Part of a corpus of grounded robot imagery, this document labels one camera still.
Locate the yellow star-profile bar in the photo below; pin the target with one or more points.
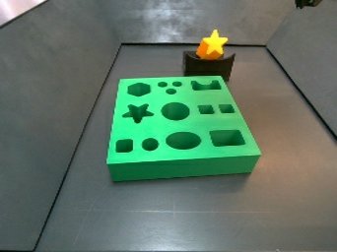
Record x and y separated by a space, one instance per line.
211 48

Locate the black curved fixture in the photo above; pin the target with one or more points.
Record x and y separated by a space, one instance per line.
200 67

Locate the green foam shape-sorter block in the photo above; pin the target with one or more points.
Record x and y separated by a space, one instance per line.
179 128

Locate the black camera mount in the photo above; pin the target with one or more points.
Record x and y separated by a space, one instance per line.
310 3

